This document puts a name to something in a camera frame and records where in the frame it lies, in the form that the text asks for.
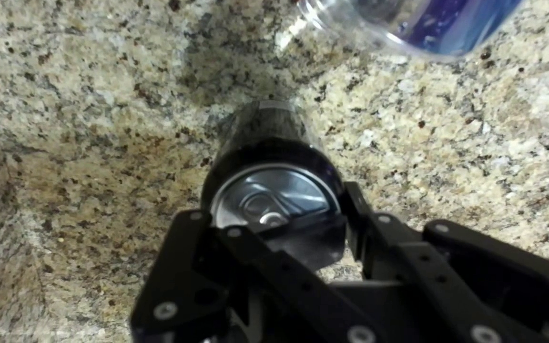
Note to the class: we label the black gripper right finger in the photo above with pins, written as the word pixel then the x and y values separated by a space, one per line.
pixel 398 261

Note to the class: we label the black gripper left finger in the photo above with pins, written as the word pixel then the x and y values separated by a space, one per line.
pixel 184 297

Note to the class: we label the black soda can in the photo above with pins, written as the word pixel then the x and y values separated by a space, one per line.
pixel 272 177

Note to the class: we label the clear bottle with blue label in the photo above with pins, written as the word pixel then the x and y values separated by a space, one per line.
pixel 434 28

